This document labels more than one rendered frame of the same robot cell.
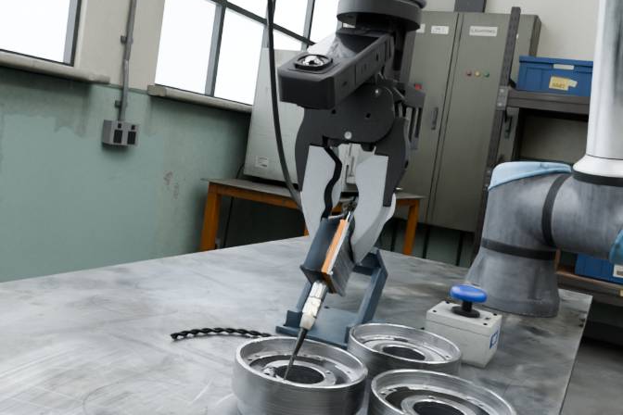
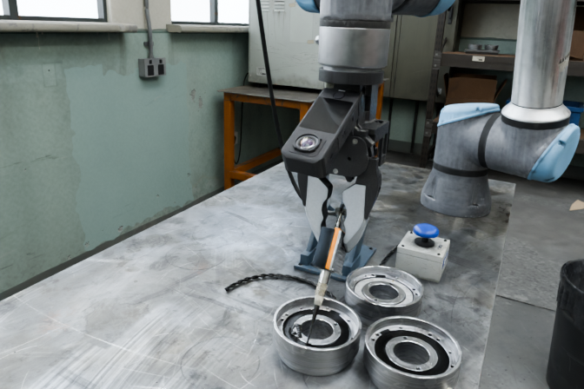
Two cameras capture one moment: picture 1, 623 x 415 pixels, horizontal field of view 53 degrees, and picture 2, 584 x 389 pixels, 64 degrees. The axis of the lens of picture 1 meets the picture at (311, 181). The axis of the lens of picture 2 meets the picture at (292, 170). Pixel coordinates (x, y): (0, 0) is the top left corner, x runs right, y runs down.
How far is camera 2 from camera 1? 0.17 m
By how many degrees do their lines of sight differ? 14
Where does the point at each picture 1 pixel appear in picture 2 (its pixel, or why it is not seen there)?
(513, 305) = (457, 211)
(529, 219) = (468, 150)
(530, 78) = not seen: outside the picture
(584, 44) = not seen: outside the picture
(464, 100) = not seen: outside the picture
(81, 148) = (125, 83)
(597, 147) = (520, 99)
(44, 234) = (110, 152)
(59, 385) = (162, 352)
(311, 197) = (313, 211)
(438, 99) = not seen: outside the picture
